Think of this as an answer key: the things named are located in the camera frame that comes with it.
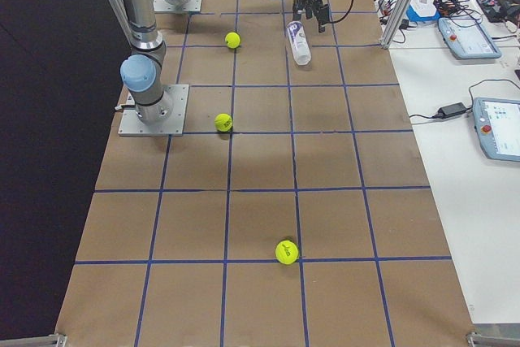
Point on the clear tennis ball can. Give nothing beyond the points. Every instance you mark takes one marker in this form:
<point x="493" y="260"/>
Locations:
<point x="298" y="42"/>

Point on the tennis ball centre front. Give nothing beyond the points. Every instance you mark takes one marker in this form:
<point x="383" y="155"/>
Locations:
<point x="232" y="40"/>

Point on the tennis ball near base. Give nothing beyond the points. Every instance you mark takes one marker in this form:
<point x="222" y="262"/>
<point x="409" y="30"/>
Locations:
<point x="223" y="122"/>

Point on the tennis ball near tape curl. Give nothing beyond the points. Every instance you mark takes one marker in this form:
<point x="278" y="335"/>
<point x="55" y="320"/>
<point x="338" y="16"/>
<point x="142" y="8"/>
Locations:
<point x="286" y="252"/>

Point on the blue white cardboard box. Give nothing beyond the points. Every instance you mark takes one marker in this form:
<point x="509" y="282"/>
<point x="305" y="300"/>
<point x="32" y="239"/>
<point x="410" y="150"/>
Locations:
<point x="422" y="11"/>

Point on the far teach pendant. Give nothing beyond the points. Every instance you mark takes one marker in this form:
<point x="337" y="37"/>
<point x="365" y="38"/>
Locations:
<point x="467" y="39"/>

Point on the teach pendant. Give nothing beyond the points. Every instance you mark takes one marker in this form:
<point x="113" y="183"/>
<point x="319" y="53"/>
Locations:
<point x="496" y="122"/>
<point x="467" y="39"/>

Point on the black power adapter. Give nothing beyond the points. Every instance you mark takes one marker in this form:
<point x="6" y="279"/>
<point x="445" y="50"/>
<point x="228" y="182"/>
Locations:
<point x="451" y="110"/>

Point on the brown paper table cover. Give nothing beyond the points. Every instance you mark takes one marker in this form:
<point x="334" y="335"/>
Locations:
<point x="178" y="248"/>

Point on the near teach pendant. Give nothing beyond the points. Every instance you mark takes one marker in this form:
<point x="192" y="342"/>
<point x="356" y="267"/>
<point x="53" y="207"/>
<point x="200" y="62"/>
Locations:
<point x="496" y="122"/>

